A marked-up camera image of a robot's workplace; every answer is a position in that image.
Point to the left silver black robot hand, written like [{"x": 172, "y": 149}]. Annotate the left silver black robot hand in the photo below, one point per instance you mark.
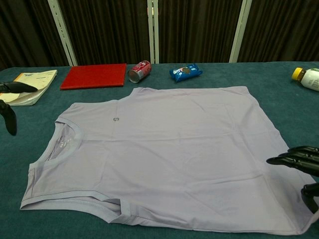
[{"x": 15, "y": 87}]

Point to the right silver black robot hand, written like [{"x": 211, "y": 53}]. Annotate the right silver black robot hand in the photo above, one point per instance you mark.
[{"x": 304, "y": 159}]

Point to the lavender sleeveless top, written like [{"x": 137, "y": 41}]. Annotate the lavender sleeveless top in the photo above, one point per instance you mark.
[{"x": 174, "y": 149}]

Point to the cream notebook with yellow spine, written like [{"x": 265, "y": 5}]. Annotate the cream notebook with yellow spine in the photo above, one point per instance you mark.
[{"x": 37, "y": 77}]

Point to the dark curtain panel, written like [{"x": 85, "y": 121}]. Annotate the dark curtain panel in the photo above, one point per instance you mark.
[
  {"x": 25, "y": 32},
  {"x": 281, "y": 30},
  {"x": 199, "y": 30},
  {"x": 107, "y": 30}
]

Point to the white bottle with yellow cap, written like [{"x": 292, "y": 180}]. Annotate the white bottle with yellow cap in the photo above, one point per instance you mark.
[{"x": 311, "y": 79}]

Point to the red flat board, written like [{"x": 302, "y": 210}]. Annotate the red flat board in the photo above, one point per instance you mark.
[{"x": 94, "y": 76}]

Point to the teal table cover cloth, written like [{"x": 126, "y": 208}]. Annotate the teal table cover cloth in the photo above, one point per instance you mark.
[{"x": 224, "y": 77}]

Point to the red soda can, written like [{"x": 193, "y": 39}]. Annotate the red soda can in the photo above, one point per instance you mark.
[{"x": 140, "y": 71}]

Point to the blue cookie packet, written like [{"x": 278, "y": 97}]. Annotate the blue cookie packet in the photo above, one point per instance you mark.
[{"x": 185, "y": 72}]

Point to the white screen frame post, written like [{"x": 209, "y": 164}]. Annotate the white screen frame post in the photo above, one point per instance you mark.
[
  {"x": 62, "y": 35},
  {"x": 240, "y": 31},
  {"x": 149, "y": 32}
]

